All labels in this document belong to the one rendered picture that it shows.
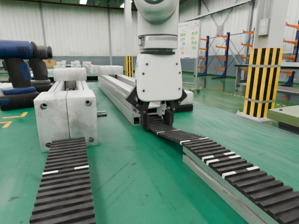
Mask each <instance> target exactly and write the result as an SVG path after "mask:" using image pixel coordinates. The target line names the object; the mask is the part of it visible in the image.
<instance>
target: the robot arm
mask: <svg viewBox="0 0 299 224"><path fill-rule="evenodd" d="M134 3H135V5H136V7H137V12H138V38H139V39H138V41H137V44H138V46H139V49H141V50H143V52H141V54H138V55H137V61H136V68H135V79H134V87H133V88H132V90H131V91H130V92H129V94H128V95H127V96H126V98H125V100H126V101H127V102H129V103H130V104H132V105H133V106H134V107H135V108H136V109H137V110H138V111H140V112H141V126H142V127H143V128H144V129H145V130H146V131H149V130H150V116H149V114H148V111H147V110H148V107H149V104H150V102H155V101H165V102H166V106H167V109H165V122H166V124H168V125H169V126H171V127H173V123H174V111H176V108H177V107H178V106H179V104H180V103H181V102H182V101H183V100H184V99H185V98H186V97H187V94H186V92H185V91H184V90H183V88H182V69H181V62H180V57H179V54H175V52H173V49H177V48H178V16H179V0H134ZM134 97H137V98H139V99H140V100H141V102H140V103H138V102H137V101H135V100H134Z"/></svg>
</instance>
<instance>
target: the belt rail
mask: <svg viewBox="0 0 299 224"><path fill-rule="evenodd" d="M183 152H184V153H186V156H185V155H184V154H183V156H182V161H183V162H184V163H185V164H186V165H187V166H188V167H189V168H191V169H192V170H193V171H194V172H195V173H196V174H197V175H198V176H199V177H200V178H201V179H202V180H203V181H204V182H205V183H206V184H208V185H209V186H210V187H211V188H212V189H213V190H214V191H215V192H216V193H217V194H218V195H219V196H220V197H221V198H222V199H223V200H225V201H226V202H227V203H228V204H229V205H230V206H231V207H232V208H233V209H234V210H235V211H236V212H237V213H238V214H239V215H240V216H241V217H242V218H243V219H244V220H245V221H246V222H247V223H249V224H279V223H278V222H277V221H275V220H274V219H273V218H271V217H270V216H269V215H268V214H266V213H265V212H264V211H263V210H262V209H260V208H259V207H258V206H257V205H255V204H254V203H253V202H252V201H250V200H249V199H248V198H247V197H245V196H244V195H243V194H242V193H241V192H239V191H238V190H237V189H236V188H234V187H233V186H232V185H231V184H229V183H228V182H227V181H226V180H225V179H223V178H222V177H221V176H220V175H219V174H217V173H216V172H215V171H214V170H213V169H211V168H210V167H209V166H208V165H207V164H205V163H204V162H203V161H202V160H201V159H199V158H198V157H197V156H196V155H194V154H193V153H192V152H191V151H190V150H188V149H187V148H185V147H184V146H183Z"/></svg>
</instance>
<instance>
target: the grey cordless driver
mask: <svg viewBox="0 0 299 224"><path fill-rule="evenodd" d="M37 51H38V57H37V58H36V59H33V58H32V59H31V60H29V61H27V62H28V65H29V67H30V68H31V69H32V73H33V76H34V80H31V83H32V86H33V87H35V89H36V91H37V92H39V93H41V92H48V91H49V89H50V88H51V87H52V86H53V83H51V80H49V78H48V70H47V66H46V63H45V62H44V61H43V60H48V59H49V58H50V59H52V58H53V52H52V47H50V46H48V47H47V46H46V45H37Z"/></svg>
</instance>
